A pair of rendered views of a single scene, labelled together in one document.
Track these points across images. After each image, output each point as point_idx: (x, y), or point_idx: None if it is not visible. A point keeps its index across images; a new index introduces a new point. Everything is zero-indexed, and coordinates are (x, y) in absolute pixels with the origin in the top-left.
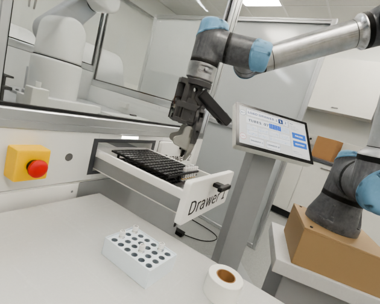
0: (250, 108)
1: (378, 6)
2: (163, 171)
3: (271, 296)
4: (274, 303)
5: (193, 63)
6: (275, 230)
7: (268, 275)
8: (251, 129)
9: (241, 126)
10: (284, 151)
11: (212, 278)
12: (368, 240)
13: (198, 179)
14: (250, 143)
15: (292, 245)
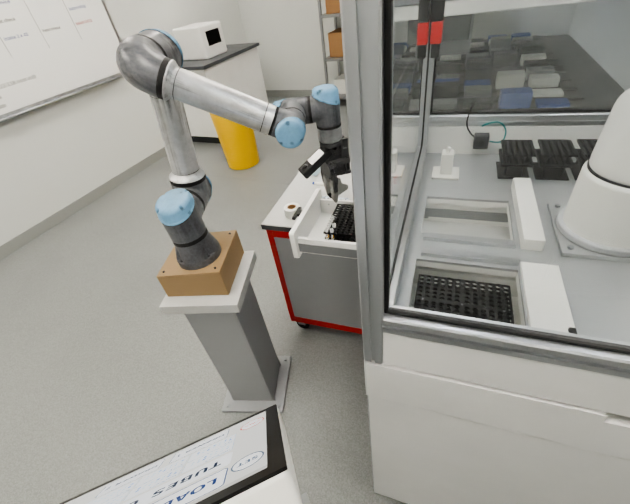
0: (198, 501)
1: (160, 52)
2: (345, 207)
3: (267, 224)
4: (267, 221)
5: None
6: (238, 288)
7: (244, 316)
8: (213, 451)
9: (256, 432)
10: (87, 495)
11: (297, 203)
12: (175, 253)
13: (314, 193)
14: (229, 429)
15: (239, 254)
